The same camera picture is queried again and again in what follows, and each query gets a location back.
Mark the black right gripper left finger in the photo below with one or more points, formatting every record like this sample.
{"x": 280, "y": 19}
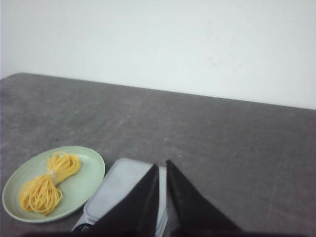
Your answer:
{"x": 136, "y": 215}

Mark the silver digital kitchen scale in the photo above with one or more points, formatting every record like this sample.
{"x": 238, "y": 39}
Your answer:
{"x": 117, "y": 183}

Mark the yellow vermicelli noodle bundle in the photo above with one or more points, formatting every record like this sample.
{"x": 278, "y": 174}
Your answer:
{"x": 41, "y": 194}

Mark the light green round plate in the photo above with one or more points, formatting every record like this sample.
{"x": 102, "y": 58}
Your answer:
{"x": 76, "y": 190}

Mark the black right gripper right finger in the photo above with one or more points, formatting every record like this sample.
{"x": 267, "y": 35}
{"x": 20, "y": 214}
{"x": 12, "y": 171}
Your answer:
{"x": 197, "y": 216}

